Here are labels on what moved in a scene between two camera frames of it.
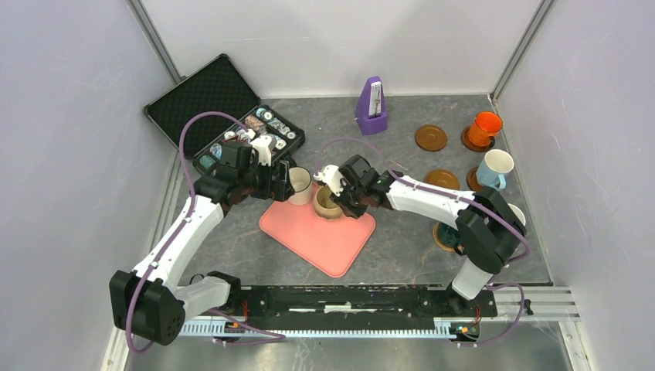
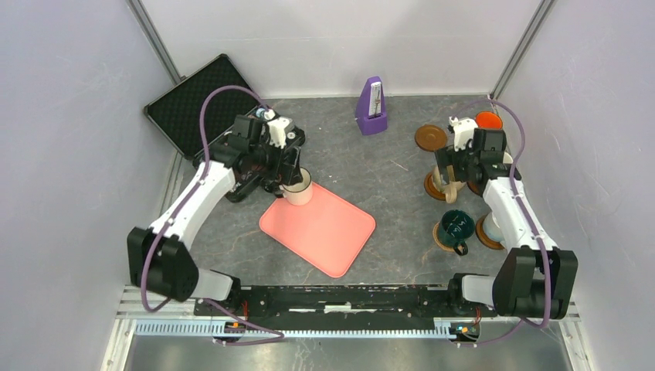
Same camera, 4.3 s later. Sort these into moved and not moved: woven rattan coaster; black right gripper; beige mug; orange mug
Moved: black right gripper; beige mug
Not moved: orange mug; woven rattan coaster
